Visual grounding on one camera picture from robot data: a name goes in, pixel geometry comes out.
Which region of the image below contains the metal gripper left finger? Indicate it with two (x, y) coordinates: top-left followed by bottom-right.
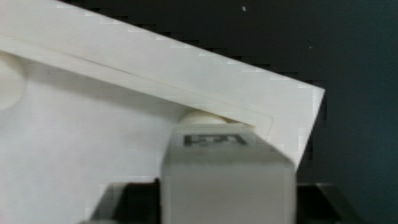
(78, 179), (162, 224)

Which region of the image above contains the white leg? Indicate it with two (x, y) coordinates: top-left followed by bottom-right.
(160, 111), (297, 224)

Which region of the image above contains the white square tabletop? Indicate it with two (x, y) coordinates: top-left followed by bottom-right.
(0, 0), (323, 224)

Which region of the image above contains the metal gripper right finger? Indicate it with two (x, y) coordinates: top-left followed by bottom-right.
(295, 183), (362, 224)

